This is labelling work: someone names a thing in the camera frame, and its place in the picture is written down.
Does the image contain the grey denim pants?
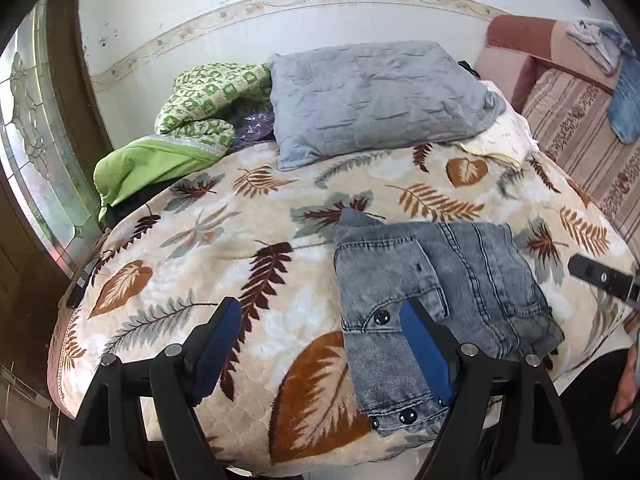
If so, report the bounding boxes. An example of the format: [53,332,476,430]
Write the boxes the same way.
[333,208,564,437]

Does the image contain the person's right hand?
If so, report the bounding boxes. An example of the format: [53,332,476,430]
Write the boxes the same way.
[611,344,639,424]

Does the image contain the leaf pattern bed blanket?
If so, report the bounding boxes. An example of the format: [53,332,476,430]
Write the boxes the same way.
[48,143,639,476]

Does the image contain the cream cloth under pillow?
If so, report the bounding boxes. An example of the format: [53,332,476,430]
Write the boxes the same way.
[454,80,539,171]

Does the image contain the striped pink sofa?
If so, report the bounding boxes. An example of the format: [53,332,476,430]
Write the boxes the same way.
[475,15,639,254]

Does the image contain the clothes on sofa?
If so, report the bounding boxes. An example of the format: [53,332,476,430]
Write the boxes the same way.
[565,18,640,146]

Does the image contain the green patterned quilt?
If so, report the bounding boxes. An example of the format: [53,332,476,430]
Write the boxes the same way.
[93,63,271,222]

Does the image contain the wooden glass-panel door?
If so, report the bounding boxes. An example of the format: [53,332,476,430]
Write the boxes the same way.
[1,0,107,479]

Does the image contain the grey quilted pillow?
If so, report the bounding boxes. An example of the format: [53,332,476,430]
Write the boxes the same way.
[267,41,506,171]

